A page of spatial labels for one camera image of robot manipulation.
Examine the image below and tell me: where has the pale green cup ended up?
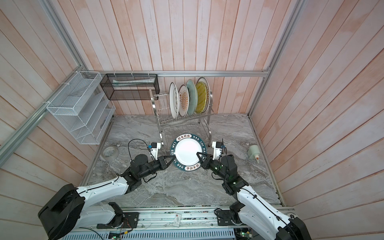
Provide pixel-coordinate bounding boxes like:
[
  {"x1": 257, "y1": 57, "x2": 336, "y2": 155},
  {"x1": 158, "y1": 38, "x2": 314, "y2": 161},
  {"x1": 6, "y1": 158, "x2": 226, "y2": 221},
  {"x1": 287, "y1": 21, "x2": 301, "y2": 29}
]
[{"x1": 247, "y1": 145, "x2": 261, "y2": 163}]

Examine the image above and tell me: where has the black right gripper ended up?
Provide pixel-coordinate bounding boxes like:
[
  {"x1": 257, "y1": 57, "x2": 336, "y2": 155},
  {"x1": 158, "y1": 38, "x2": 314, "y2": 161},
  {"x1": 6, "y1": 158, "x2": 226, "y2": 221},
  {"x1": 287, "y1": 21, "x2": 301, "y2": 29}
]
[{"x1": 197, "y1": 151, "x2": 229, "y2": 182}]

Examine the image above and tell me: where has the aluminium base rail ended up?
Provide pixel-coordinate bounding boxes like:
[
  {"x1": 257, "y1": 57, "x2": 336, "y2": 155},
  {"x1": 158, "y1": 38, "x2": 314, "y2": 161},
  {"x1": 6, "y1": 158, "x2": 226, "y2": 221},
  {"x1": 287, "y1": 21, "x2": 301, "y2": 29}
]
[{"x1": 71, "y1": 206, "x2": 301, "y2": 240}]

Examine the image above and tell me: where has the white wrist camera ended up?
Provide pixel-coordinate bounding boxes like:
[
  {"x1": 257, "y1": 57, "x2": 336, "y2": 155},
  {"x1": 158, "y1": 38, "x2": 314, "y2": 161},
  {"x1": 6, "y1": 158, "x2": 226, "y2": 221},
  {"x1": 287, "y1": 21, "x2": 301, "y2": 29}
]
[
  {"x1": 148, "y1": 143, "x2": 162, "y2": 160},
  {"x1": 212, "y1": 141, "x2": 224, "y2": 160}
]

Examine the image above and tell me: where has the large orange sunburst plate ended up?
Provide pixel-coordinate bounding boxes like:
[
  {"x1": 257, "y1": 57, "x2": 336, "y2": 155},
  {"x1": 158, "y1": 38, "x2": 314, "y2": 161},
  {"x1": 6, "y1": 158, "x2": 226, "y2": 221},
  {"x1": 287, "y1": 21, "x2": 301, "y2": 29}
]
[{"x1": 197, "y1": 77, "x2": 211, "y2": 113}]

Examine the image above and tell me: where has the white wire mesh shelf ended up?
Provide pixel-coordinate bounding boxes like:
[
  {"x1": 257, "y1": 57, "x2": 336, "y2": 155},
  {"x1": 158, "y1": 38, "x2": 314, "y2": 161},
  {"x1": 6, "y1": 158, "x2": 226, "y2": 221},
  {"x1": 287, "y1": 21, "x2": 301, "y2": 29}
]
[{"x1": 47, "y1": 71, "x2": 116, "y2": 145}]

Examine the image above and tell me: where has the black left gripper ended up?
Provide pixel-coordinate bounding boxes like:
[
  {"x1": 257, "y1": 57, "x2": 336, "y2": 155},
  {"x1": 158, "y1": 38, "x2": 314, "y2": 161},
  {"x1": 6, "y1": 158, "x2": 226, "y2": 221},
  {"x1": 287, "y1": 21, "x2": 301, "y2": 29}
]
[{"x1": 139, "y1": 155, "x2": 177, "y2": 179}]

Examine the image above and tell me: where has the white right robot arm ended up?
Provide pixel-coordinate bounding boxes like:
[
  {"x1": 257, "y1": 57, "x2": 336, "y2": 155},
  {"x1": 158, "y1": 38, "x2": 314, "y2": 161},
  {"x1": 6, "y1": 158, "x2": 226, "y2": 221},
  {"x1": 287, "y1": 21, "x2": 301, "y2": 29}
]
[{"x1": 197, "y1": 152, "x2": 311, "y2": 240}]

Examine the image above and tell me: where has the small orange sunburst plate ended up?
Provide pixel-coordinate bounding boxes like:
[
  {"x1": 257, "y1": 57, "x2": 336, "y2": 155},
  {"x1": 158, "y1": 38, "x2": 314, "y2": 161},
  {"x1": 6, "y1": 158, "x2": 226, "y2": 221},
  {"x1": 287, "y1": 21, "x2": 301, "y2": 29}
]
[{"x1": 179, "y1": 85, "x2": 190, "y2": 117}]

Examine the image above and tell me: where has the pale green flower plate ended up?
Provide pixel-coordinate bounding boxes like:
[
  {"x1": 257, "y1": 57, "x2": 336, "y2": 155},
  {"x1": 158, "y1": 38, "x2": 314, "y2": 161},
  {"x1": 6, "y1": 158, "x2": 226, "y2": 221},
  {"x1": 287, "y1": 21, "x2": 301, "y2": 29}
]
[{"x1": 187, "y1": 80, "x2": 198, "y2": 116}]

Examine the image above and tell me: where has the yellow woven plate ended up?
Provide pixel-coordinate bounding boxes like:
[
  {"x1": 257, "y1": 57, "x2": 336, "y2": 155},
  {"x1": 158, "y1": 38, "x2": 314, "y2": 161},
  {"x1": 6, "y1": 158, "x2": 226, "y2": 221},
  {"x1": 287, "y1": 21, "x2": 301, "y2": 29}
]
[{"x1": 195, "y1": 82, "x2": 208, "y2": 114}]

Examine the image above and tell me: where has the white plate with cloud outline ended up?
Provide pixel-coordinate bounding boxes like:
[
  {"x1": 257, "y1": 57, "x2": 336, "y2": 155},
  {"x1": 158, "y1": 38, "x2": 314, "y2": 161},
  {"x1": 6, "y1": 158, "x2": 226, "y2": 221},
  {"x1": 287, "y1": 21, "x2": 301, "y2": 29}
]
[{"x1": 169, "y1": 83, "x2": 180, "y2": 119}]

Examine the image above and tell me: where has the green rim white plate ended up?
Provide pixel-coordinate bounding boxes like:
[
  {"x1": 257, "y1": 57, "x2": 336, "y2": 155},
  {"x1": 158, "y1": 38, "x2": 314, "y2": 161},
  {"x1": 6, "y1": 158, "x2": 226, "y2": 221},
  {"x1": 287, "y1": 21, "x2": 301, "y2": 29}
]
[{"x1": 170, "y1": 133, "x2": 207, "y2": 172}]

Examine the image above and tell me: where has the steel two-tier dish rack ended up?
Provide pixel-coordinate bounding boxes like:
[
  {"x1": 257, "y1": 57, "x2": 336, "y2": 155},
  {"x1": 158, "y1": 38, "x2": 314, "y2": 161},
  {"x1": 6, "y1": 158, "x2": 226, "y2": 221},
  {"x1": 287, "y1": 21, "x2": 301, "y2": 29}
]
[{"x1": 150, "y1": 90, "x2": 214, "y2": 152}]

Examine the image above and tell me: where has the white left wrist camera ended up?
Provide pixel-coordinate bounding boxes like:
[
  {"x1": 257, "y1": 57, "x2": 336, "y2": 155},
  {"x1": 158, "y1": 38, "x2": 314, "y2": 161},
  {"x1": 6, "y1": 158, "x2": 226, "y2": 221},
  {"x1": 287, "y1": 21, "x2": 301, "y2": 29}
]
[{"x1": 148, "y1": 143, "x2": 162, "y2": 160}]

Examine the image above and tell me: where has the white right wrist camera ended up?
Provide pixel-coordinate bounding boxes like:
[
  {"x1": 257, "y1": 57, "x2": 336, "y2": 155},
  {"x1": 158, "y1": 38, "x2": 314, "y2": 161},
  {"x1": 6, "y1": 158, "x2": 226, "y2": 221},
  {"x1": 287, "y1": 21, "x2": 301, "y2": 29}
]
[{"x1": 212, "y1": 141, "x2": 224, "y2": 160}]

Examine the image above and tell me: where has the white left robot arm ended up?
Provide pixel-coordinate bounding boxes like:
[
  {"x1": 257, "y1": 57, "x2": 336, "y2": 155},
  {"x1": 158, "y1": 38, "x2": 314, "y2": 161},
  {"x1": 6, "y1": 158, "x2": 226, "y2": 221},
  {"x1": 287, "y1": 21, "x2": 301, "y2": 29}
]
[{"x1": 38, "y1": 154, "x2": 176, "y2": 240}]

